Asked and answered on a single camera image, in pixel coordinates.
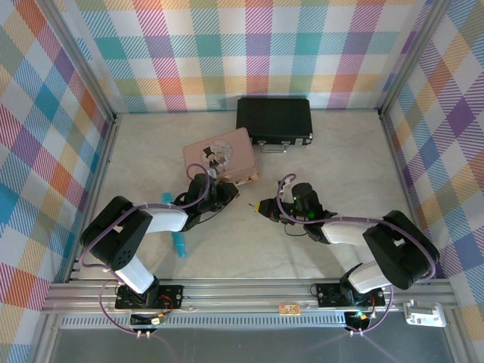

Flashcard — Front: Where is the pink tin box wedding couple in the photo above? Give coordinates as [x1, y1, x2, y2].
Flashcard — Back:
[182, 126, 261, 187]

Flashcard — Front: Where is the black base plate right arm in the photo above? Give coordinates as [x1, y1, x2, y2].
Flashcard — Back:
[315, 281, 386, 308]

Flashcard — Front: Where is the black base plate left arm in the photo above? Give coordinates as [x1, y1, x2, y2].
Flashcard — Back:
[114, 284, 185, 311]

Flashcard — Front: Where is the teal marker pen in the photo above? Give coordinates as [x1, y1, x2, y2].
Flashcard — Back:
[161, 191, 188, 259]

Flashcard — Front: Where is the black connector board green light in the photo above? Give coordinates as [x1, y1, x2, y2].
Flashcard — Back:
[344, 310, 372, 330]

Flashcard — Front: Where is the black connector board yellow plug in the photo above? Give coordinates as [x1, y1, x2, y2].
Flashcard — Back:
[129, 312, 168, 330]

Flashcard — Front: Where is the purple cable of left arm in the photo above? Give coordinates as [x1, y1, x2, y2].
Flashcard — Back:
[77, 163, 213, 336]

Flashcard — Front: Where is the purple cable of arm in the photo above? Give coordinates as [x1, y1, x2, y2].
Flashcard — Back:
[77, 163, 213, 336]
[277, 172, 436, 336]

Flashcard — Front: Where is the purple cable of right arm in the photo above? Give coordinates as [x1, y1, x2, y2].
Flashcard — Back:
[277, 172, 436, 336]

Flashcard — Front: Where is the aluminium frame rail long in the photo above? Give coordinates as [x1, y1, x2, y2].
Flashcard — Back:
[40, 278, 459, 315]

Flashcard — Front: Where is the black case with metal handle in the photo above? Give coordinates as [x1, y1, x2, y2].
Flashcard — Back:
[236, 97, 315, 154]

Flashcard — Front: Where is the aluminium side rail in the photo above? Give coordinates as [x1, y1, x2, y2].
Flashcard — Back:
[64, 113, 121, 284]
[379, 109, 436, 281]

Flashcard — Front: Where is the slotted grey cable duct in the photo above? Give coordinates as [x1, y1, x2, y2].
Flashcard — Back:
[59, 315, 358, 330]

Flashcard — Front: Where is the white plastic bracket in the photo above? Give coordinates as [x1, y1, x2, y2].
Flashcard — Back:
[403, 300, 447, 327]

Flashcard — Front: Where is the aluminium corner post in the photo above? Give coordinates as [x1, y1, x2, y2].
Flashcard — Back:
[377, 0, 447, 116]
[36, 0, 119, 123]

